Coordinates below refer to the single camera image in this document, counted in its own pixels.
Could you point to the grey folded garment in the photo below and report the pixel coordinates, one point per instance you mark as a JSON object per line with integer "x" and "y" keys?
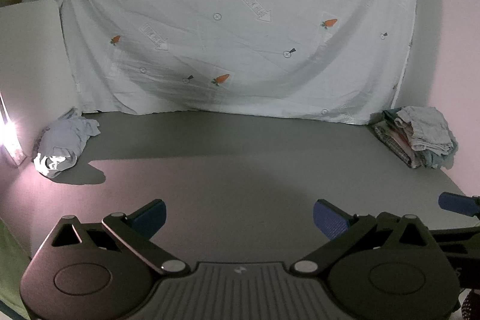
{"x": 423, "y": 128}

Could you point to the pale pink folded garment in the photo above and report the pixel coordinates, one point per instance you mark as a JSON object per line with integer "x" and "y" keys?
{"x": 407, "y": 155}

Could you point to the teal folded garment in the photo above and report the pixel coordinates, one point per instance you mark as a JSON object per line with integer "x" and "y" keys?
{"x": 390, "y": 115}

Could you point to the light blue t-shirt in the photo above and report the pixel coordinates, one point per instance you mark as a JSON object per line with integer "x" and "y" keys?
{"x": 63, "y": 140}

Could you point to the checkered folded cloth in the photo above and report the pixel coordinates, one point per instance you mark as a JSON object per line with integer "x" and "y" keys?
{"x": 390, "y": 145}

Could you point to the carrot print hanging sheet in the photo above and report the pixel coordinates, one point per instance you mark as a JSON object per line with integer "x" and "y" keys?
{"x": 225, "y": 5}

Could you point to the blue folded garment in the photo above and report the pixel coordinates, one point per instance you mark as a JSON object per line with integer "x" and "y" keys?
{"x": 440, "y": 158}

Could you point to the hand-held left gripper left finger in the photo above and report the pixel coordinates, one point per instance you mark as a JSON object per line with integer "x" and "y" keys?
{"x": 150, "y": 218}

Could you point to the white board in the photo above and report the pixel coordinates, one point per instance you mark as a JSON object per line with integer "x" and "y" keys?
{"x": 30, "y": 61}

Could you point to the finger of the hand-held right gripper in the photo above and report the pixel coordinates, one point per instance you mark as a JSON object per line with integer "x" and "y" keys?
{"x": 455, "y": 203}
{"x": 463, "y": 243}

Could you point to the red dotted cloth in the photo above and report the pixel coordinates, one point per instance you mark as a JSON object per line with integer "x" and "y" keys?
{"x": 471, "y": 305}

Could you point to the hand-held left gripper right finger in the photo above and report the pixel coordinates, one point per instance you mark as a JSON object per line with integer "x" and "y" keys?
{"x": 330, "y": 220}

